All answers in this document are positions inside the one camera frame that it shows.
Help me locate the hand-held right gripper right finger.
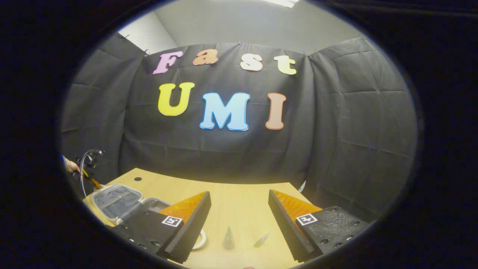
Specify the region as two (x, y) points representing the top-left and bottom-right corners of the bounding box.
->
(268, 189), (371, 263)

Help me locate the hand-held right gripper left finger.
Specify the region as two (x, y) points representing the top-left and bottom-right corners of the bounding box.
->
(110, 191), (212, 264)

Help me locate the white suitcase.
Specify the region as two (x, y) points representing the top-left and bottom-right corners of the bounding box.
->
(91, 183), (207, 250)

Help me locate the black backdrop cloth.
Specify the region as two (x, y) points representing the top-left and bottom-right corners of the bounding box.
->
(60, 32), (419, 225)

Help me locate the ceiling light panel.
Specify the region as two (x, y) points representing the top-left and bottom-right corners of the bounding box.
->
(261, 0), (300, 9)

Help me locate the grey cable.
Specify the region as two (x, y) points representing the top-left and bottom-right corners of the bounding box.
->
(80, 149), (102, 205)

